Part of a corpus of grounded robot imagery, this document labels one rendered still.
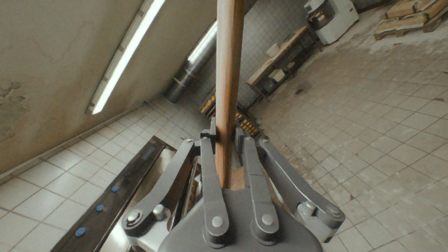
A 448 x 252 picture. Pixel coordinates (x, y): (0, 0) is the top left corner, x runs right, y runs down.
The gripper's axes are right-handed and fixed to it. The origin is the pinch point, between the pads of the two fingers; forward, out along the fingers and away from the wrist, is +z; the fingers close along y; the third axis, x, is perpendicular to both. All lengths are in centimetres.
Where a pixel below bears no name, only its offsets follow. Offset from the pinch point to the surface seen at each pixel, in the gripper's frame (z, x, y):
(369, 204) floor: 59, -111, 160
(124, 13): 76, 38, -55
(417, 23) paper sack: 198, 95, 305
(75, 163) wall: 68, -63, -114
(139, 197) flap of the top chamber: 68, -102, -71
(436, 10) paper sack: 191, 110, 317
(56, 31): 46, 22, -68
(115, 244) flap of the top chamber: 32, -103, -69
